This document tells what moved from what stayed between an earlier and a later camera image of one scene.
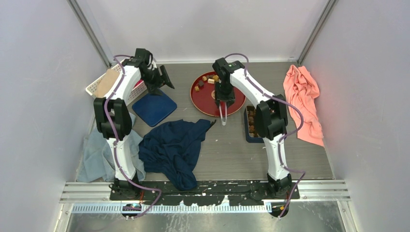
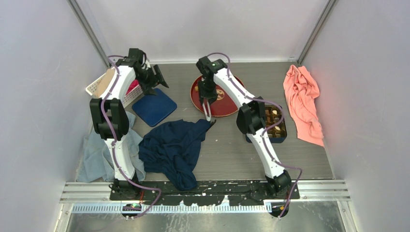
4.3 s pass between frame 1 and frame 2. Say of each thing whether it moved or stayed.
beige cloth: stayed
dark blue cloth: stayed
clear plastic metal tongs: moved
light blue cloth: stayed
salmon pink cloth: stayed
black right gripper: moved
